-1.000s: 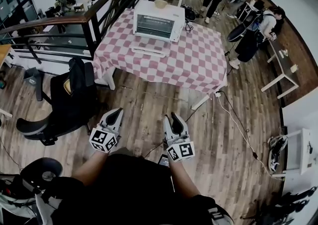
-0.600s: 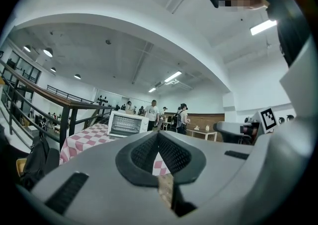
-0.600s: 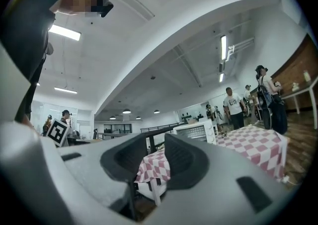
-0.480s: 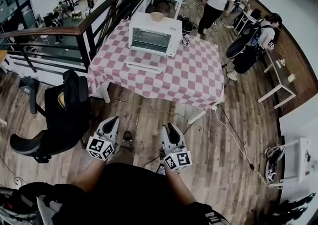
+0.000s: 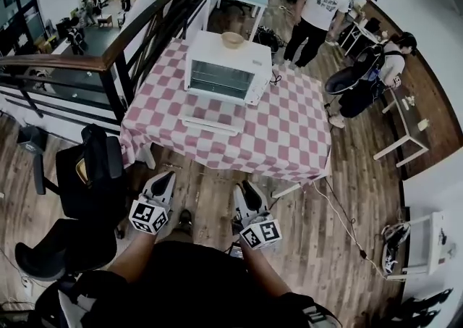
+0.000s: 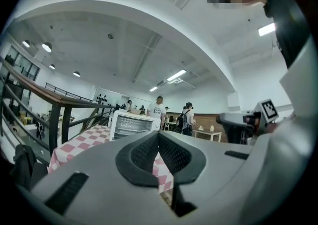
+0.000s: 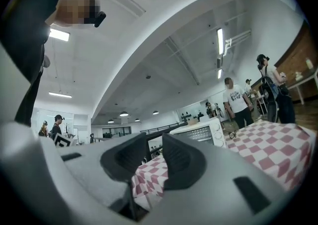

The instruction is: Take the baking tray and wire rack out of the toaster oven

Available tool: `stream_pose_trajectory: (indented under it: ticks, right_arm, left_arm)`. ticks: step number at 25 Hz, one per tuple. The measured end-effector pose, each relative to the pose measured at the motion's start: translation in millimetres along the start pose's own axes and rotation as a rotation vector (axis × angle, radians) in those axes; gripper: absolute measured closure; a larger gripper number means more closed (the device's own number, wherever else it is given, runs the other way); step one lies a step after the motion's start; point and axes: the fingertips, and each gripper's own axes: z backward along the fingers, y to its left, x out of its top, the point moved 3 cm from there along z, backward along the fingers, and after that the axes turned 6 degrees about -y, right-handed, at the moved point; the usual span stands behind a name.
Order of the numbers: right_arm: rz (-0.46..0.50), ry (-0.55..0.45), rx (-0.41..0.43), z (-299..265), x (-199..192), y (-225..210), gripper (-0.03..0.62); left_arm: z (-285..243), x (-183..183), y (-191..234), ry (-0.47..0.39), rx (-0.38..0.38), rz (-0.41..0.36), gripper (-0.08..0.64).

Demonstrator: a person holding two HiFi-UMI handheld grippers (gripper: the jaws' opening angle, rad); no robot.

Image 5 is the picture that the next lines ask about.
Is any black cable bundle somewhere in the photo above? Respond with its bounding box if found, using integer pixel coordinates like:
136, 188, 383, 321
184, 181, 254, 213
252, 25, 287, 54

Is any black office chair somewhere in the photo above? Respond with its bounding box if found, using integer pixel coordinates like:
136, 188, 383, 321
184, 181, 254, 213
14, 122, 128, 282

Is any grey bin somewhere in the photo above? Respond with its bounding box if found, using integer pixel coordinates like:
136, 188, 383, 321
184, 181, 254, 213
16, 125, 48, 154

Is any person's left forearm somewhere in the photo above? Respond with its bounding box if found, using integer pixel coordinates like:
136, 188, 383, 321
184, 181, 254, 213
107, 227, 161, 284

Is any white toaster oven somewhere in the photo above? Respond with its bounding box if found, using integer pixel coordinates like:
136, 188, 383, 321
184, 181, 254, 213
179, 30, 273, 136

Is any pink white checkered tablecloth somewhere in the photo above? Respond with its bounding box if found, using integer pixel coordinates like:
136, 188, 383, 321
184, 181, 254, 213
119, 38, 334, 187

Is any person's right forearm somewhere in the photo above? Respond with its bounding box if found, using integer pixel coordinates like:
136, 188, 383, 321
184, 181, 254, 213
241, 243, 292, 297

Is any tan bowl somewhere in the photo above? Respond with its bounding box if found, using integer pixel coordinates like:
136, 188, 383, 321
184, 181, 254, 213
221, 31, 245, 50

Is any metal wire rack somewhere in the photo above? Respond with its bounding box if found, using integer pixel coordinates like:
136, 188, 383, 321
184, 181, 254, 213
191, 67, 253, 83

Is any dark wooden railing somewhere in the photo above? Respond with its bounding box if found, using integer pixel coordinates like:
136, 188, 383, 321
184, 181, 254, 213
0, 0, 232, 130

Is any white desk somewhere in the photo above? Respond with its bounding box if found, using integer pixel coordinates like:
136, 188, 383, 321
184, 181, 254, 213
339, 17, 381, 59

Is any pair of sneakers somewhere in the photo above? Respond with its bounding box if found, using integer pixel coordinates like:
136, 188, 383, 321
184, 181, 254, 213
381, 222, 412, 274

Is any black round chair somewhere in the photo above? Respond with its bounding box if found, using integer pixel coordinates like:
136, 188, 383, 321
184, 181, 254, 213
323, 64, 367, 96

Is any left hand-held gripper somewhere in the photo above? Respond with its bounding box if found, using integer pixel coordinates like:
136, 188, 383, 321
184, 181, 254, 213
129, 170, 177, 236

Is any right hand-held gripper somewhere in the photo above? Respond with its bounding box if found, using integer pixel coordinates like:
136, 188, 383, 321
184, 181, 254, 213
231, 179, 283, 251

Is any white stool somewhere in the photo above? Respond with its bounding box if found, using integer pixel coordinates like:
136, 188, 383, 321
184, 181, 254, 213
386, 210, 449, 281

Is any brown top side table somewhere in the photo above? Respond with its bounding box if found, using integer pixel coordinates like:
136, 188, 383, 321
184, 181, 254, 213
373, 85, 430, 169

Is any white floor cable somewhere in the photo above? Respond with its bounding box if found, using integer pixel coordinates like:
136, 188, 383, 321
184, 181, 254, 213
312, 180, 391, 279

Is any person's black clothing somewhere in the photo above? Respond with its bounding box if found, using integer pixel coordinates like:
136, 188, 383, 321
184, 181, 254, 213
34, 239, 343, 328

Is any person's dark shoe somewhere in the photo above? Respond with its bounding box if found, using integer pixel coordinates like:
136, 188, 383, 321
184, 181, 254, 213
178, 208, 193, 237

